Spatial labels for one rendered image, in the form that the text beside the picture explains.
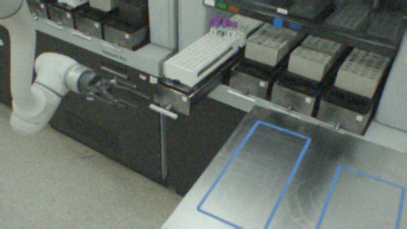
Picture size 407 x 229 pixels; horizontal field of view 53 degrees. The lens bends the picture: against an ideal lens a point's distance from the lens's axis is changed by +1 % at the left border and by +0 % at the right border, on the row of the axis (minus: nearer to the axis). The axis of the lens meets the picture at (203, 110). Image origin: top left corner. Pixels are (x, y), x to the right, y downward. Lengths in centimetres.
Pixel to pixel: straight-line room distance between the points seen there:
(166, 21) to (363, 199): 94
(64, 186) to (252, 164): 129
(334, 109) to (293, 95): 13
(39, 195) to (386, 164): 154
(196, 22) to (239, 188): 72
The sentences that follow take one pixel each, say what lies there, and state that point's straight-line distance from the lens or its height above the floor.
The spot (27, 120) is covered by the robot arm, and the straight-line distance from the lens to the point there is 139.
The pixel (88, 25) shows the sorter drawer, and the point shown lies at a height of 78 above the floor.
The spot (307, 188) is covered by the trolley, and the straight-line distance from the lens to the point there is 94.
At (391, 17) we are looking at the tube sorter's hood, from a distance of 118.
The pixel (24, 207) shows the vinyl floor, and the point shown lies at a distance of 206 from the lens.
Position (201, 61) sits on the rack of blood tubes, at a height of 86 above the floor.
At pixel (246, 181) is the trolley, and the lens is 92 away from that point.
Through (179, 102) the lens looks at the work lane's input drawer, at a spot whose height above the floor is 77.
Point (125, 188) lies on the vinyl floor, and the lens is 203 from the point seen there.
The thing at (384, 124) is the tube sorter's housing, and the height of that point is 74.
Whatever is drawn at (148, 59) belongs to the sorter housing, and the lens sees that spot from 153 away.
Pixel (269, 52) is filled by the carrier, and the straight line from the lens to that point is 133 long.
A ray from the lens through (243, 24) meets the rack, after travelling 150.
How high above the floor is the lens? 148
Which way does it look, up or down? 36 degrees down
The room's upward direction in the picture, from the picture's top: 3 degrees clockwise
